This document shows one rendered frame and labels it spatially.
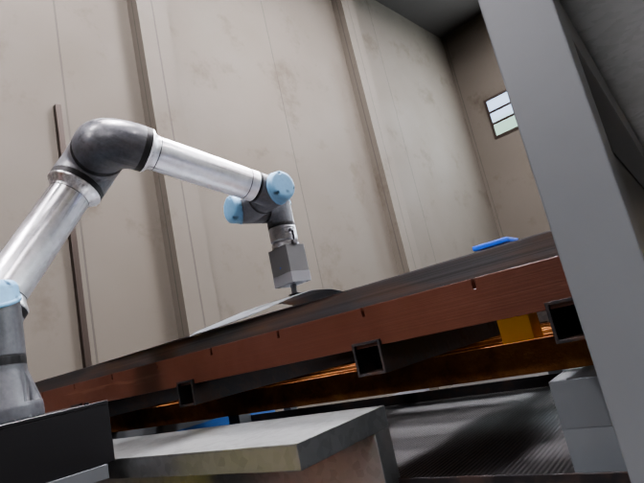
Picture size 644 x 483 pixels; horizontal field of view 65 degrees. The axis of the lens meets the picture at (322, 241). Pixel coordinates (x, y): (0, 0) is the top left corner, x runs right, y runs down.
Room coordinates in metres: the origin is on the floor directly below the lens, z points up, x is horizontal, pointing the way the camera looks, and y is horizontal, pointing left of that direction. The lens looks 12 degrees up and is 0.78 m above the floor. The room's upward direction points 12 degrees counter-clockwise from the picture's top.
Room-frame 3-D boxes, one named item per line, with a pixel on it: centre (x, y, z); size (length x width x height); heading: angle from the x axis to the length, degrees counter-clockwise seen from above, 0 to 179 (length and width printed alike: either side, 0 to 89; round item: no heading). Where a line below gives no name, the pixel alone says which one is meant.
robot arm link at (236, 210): (1.28, 0.17, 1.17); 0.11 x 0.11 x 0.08; 40
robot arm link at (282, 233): (1.36, 0.10, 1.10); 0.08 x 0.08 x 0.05
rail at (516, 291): (1.06, 0.32, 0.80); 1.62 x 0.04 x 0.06; 54
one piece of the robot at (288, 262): (1.37, 0.09, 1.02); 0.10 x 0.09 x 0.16; 132
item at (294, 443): (1.08, 0.55, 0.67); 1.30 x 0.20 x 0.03; 54
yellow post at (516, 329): (0.84, -0.28, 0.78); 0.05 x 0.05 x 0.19; 54
